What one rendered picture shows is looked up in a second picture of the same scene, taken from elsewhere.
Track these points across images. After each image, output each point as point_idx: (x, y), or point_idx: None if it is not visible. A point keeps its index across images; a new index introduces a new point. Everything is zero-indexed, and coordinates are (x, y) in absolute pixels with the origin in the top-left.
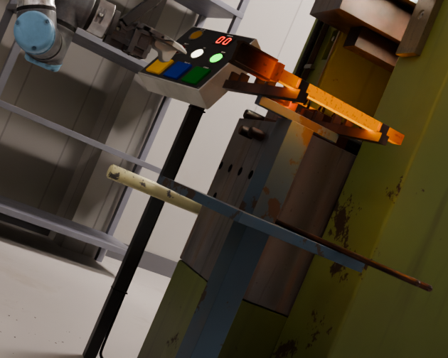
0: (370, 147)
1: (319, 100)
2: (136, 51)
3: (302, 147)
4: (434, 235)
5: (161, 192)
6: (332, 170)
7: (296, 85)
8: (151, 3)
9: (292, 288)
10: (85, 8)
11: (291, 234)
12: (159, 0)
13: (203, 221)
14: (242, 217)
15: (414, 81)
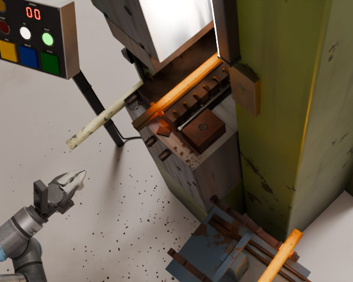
0: (249, 141)
1: None
2: (66, 208)
3: (244, 261)
4: (320, 172)
5: (102, 123)
6: (228, 147)
7: None
8: (45, 194)
9: (237, 176)
10: (23, 241)
11: None
12: (47, 189)
13: (153, 151)
14: None
15: (266, 130)
